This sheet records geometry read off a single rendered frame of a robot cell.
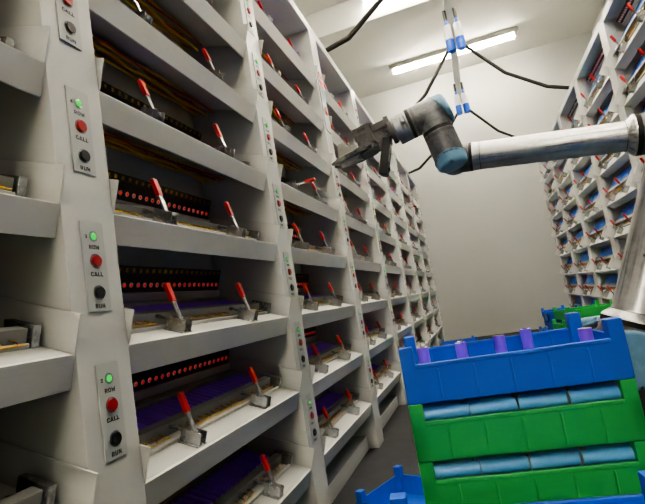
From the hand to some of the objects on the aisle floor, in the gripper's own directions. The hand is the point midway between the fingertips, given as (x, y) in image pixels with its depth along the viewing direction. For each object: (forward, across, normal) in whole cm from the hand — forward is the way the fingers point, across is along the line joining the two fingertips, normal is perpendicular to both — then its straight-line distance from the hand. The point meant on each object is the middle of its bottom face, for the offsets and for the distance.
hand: (338, 166), depth 152 cm
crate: (+9, +15, +98) cm, 100 cm away
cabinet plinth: (+45, -14, +91) cm, 102 cm away
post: (+43, -49, +91) cm, 112 cm away
